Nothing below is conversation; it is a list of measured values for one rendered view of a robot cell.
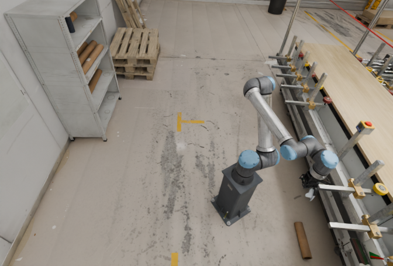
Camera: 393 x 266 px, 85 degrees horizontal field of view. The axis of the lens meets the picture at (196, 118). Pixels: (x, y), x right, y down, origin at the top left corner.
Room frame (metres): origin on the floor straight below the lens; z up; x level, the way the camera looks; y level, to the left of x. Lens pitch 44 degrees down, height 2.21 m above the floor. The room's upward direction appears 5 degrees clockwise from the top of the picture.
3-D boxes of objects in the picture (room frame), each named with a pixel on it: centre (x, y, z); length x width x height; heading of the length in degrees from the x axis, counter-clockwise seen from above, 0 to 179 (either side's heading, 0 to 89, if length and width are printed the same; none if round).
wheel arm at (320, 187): (0.82, -1.13, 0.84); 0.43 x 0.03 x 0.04; 89
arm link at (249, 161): (1.02, -0.44, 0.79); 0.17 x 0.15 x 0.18; 112
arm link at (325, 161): (0.73, -0.74, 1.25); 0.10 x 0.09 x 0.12; 22
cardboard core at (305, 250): (0.73, -1.10, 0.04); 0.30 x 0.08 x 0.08; 179
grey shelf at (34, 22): (2.15, 1.40, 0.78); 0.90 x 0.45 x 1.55; 5
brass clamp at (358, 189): (0.84, -1.19, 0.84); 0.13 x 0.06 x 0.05; 179
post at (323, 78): (1.86, -1.20, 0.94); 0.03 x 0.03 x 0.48; 89
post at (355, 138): (1.12, -1.20, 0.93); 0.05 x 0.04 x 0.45; 179
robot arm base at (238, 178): (1.02, -0.44, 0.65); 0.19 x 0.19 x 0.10
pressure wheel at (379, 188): (0.82, -1.33, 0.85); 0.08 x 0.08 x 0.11
